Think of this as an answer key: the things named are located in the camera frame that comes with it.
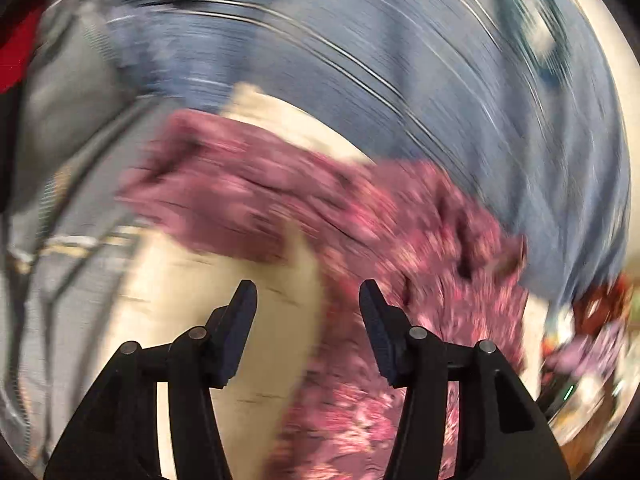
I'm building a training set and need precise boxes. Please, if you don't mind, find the grey cloth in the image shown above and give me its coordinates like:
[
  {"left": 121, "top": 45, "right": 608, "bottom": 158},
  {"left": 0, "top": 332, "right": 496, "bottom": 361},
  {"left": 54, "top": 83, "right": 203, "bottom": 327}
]
[{"left": 0, "top": 0, "right": 168, "bottom": 473}]

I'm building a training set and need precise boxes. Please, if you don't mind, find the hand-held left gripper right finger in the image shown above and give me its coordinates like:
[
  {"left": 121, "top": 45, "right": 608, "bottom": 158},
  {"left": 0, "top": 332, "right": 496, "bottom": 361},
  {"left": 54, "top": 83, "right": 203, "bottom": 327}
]
[{"left": 359, "top": 279, "right": 571, "bottom": 480}]

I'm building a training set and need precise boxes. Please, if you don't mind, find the red cloth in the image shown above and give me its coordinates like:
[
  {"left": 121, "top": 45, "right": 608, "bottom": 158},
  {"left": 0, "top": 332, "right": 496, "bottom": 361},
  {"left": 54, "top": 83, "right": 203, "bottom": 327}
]
[{"left": 0, "top": 7, "right": 45, "bottom": 95}]

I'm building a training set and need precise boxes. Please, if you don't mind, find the cream bed sheet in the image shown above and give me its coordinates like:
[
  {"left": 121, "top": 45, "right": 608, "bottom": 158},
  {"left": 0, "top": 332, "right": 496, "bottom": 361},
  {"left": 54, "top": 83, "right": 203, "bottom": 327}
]
[{"left": 120, "top": 82, "right": 381, "bottom": 480}]

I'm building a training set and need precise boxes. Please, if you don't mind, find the red-brown cloth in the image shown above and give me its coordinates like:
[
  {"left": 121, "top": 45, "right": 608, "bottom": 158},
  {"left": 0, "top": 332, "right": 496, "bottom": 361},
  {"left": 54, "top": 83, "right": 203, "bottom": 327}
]
[{"left": 572, "top": 275, "right": 635, "bottom": 342}]

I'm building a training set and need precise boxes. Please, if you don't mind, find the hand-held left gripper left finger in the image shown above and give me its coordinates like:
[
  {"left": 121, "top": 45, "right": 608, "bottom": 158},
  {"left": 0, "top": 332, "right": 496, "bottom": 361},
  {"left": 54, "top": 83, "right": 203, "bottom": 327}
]
[{"left": 44, "top": 280, "right": 259, "bottom": 480}]

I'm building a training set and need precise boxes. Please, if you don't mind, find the pink floral small garment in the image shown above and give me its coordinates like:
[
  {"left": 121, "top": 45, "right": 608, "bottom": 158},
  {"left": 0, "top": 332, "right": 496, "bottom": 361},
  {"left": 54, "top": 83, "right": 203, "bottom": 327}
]
[{"left": 115, "top": 110, "right": 531, "bottom": 480}]

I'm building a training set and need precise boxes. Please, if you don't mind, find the purple cloth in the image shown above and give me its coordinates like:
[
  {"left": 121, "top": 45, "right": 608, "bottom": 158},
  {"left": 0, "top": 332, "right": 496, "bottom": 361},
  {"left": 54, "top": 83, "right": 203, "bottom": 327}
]
[{"left": 544, "top": 320, "right": 627, "bottom": 387}]

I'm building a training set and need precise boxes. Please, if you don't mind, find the blue plaid blanket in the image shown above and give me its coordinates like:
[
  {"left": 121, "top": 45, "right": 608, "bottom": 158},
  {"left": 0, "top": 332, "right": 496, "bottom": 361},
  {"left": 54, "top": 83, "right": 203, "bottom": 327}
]
[{"left": 95, "top": 0, "right": 632, "bottom": 306}]

